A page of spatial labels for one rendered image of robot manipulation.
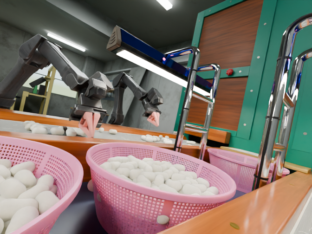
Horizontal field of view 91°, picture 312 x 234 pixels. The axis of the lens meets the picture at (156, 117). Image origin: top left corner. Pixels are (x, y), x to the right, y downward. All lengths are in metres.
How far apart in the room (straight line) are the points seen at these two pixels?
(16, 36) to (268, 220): 7.89
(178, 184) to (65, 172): 0.18
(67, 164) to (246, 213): 0.23
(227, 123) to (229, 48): 0.51
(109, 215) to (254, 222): 0.17
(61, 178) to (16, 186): 0.05
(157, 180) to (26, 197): 0.18
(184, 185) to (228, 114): 0.82
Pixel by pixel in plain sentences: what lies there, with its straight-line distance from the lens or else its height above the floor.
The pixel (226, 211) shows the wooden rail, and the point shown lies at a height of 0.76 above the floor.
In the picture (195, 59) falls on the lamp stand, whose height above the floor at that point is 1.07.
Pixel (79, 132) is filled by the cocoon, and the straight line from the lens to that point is 0.56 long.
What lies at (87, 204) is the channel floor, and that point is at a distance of 0.33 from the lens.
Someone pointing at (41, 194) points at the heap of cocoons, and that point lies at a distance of 0.22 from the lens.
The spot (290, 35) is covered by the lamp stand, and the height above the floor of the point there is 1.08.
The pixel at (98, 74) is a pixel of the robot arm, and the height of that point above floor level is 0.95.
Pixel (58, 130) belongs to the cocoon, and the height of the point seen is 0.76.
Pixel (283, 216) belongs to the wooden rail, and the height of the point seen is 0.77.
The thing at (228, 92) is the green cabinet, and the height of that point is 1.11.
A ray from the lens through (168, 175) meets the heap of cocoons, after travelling 0.33.
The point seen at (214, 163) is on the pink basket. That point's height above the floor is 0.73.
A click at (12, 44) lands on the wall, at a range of 7.81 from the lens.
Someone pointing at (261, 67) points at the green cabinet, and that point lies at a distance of 1.08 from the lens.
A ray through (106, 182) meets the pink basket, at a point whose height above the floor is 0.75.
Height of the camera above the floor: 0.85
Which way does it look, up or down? 1 degrees up
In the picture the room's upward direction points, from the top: 12 degrees clockwise
